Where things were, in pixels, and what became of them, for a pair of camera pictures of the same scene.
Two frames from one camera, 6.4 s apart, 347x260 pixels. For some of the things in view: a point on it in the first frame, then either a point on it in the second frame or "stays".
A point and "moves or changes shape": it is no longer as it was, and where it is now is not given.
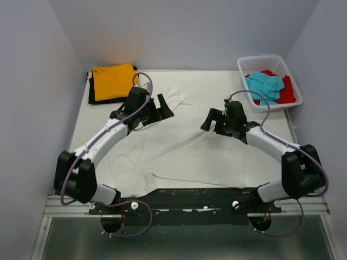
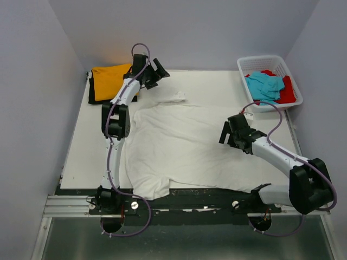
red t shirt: x=288 y=95 stays
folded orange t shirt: x=115 y=82 stays
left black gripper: x=159 y=114 → x=158 y=75
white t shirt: x=177 y=148 moves or changes shape
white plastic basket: x=270 y=76 stays
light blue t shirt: x=264 y=88 stays
